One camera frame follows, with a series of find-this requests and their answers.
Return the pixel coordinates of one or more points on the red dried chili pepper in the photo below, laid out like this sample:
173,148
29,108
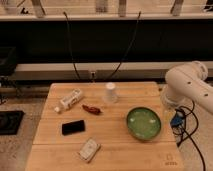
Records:
92,110

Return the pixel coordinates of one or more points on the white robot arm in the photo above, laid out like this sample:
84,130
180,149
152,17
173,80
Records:
187,81

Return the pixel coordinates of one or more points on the green ceramic bowl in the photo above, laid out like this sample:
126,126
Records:
143,123

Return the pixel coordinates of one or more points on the black smartphone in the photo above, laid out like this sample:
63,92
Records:
73,127

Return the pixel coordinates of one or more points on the small white box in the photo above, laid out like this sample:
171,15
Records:
89,149

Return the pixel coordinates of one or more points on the black floor mat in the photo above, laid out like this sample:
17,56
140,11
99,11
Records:
10,122

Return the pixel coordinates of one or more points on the wall power outlet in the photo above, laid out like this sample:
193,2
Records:
92,75

